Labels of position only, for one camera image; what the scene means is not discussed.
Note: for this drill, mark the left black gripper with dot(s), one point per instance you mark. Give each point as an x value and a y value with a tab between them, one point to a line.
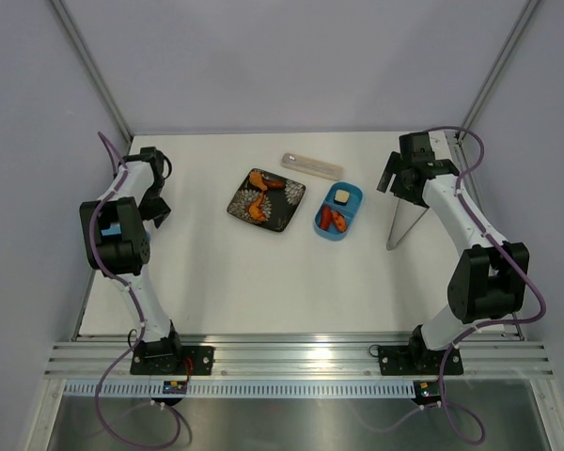
158	213

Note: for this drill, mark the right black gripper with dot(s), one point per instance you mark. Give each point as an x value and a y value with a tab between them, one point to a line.
396	166

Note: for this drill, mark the blue lunch box lid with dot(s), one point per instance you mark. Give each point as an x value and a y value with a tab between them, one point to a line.
113	230

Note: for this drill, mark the metal tongs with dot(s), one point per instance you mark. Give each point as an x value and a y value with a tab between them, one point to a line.
405	218

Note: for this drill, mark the sushi piece with seaweed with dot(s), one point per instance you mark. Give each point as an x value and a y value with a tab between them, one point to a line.
341	197

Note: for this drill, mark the red sausage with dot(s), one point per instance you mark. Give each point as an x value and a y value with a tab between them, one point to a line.
326	218

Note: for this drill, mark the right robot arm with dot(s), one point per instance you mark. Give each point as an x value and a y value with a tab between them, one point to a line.
487	284

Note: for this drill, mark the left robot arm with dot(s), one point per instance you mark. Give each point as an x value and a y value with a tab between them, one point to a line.
117	245

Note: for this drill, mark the blue lunch box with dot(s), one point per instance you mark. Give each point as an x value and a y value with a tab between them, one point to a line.
349	211

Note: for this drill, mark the fried chicken piece lower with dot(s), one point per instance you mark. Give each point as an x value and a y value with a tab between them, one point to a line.
256	211

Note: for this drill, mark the fried chicken wing top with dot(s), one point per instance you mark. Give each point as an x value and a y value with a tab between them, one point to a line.
258	180

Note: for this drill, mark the black floral square plate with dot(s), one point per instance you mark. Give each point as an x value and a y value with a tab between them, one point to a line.
281	204

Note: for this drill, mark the left circuit board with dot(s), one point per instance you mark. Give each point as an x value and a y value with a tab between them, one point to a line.
175	387

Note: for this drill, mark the circuit board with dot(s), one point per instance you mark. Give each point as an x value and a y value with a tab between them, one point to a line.
175	387
426	392

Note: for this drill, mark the right circuit board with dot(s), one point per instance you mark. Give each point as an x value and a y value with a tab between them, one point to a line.
426	392

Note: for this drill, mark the right side aluminium rail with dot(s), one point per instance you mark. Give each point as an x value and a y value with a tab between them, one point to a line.
494	185

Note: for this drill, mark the aluminium rail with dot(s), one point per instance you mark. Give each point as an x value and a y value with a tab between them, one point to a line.
485	356
494	185

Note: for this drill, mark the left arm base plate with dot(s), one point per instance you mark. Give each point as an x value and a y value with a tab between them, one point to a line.
188	360

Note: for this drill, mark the aluminium rail front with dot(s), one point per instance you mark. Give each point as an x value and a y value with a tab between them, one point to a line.
485	356

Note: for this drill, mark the white slotted cable duct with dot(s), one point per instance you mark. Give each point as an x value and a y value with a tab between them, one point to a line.
246	389

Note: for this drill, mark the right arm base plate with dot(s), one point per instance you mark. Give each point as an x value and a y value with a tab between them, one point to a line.
403	361

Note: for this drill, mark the right aluminium frame post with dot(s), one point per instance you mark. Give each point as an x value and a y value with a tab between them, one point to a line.
500	63

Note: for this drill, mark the aluminium frame post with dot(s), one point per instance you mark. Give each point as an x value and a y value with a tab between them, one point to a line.
78	43
500	63

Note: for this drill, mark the left aluminium frame post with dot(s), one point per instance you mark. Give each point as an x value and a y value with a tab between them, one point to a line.
78	43

